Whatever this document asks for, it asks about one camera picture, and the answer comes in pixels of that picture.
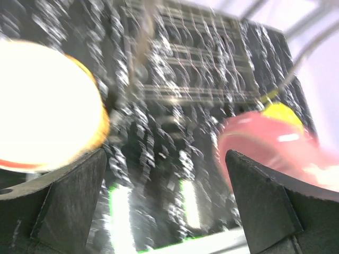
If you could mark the black marble pattern mat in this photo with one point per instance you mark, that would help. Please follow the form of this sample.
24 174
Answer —
162 191

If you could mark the pink dotted plate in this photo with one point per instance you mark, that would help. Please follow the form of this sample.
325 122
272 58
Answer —
278 145

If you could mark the stack of plates underneath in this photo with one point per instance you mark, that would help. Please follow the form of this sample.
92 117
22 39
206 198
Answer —
75 124

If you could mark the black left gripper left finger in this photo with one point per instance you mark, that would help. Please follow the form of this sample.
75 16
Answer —
53 213

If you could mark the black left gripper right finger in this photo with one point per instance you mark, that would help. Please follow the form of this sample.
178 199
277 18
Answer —
279 213

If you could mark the yellow-green dotted plate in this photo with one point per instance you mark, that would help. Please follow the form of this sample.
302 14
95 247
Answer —
281 112

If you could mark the stainless steel dish rack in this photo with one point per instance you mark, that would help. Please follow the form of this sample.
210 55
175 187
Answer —
200 56

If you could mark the cream plate with drawing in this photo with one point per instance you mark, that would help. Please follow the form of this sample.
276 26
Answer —
27 68

